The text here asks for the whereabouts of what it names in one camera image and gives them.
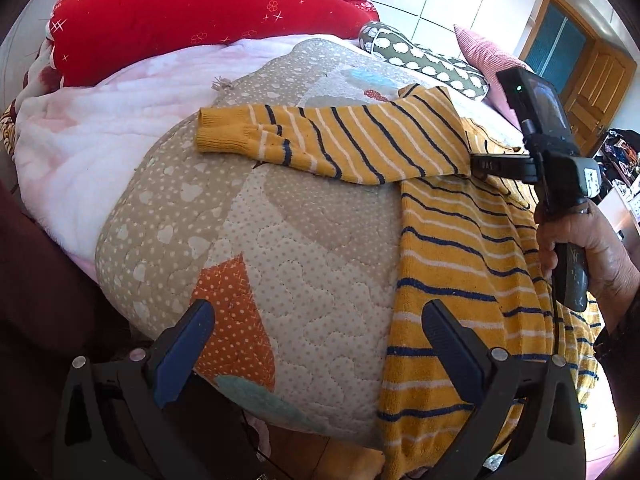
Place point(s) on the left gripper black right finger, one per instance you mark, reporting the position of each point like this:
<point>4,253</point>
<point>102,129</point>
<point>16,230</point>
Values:
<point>548,440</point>

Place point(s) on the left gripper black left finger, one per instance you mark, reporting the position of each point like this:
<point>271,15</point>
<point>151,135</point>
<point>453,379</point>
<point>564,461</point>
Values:
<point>112,423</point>

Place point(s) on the yellow striped knit sweater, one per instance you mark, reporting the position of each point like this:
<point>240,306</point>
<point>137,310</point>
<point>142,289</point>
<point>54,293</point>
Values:
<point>468,243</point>

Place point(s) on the person's right hand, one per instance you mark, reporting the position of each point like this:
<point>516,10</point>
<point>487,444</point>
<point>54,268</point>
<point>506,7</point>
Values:
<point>613,278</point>

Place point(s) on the cluttered shelf unit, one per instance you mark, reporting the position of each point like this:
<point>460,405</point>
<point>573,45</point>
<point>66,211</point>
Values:
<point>618,160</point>

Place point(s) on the wooden door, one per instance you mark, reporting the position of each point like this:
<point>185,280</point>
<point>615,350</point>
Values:
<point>591,75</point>

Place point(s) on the pink checked cushion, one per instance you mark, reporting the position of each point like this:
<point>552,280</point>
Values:
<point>489,59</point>

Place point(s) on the green hedgehog print pillow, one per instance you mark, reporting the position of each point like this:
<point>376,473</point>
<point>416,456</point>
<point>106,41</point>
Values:
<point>390,45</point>

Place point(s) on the beige heart patchwork quilt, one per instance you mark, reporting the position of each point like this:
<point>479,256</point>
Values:
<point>301,270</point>

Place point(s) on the pink fluffy blanket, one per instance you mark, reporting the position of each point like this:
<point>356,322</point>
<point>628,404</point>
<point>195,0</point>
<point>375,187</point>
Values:
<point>77,148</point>

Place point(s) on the red patterned duvet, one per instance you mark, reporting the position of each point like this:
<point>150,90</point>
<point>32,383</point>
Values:
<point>93,39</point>

